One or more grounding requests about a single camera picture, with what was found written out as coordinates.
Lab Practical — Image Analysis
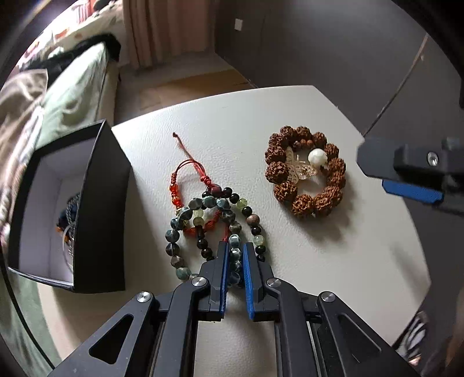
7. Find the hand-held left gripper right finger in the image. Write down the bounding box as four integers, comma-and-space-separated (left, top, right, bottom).
242, 242, 417, 377

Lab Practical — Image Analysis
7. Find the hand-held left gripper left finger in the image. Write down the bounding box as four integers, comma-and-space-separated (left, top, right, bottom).
47, 241, 230, 377

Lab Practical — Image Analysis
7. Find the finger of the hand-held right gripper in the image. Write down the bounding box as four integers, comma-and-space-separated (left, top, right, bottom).
356, 137, 464, 184
381, 177, 464, 218

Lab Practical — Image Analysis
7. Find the grey green bead bracelet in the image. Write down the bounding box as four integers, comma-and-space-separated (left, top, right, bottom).
164, 197, 244, 289

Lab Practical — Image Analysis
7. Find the brown seed bead bracelet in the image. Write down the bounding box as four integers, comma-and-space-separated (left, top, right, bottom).
264, 125, 347, 219

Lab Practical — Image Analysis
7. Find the black cardboard box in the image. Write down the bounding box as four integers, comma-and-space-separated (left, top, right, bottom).
7, 119, 132, 293

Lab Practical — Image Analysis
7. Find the brown rudraksha bead bracelet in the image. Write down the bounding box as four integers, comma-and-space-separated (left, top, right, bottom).
55, 193, 81, 233

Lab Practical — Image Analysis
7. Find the dark brown wardrobe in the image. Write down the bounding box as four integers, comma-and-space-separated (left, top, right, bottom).
214, 0, 464, 146

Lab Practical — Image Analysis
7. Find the black white striped cloth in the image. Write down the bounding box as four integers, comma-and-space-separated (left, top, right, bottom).
399, 310, 432, 365

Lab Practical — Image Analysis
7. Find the flat cardboard sheet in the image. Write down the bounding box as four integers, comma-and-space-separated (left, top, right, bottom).
139, 69, 255, 114

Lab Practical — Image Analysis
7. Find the bed with green sheet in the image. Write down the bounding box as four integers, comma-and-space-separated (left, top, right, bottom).
0, 43, 120, 367

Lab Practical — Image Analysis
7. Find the pink curtain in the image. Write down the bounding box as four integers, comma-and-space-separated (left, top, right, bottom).
121, 0, 218, 69

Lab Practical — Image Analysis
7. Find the beige blanket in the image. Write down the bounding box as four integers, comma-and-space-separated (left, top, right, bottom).
0, 69, 49, 240

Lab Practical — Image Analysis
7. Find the leaf print window cushion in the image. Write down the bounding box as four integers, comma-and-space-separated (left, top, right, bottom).
18, 0, 126, 63

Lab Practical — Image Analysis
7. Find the black green bead bracelet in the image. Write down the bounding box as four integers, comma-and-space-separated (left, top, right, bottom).
194, 186, 269, 263

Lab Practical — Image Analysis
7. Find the red cord bracelet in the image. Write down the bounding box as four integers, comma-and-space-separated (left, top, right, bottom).
170, 131, 233, 243

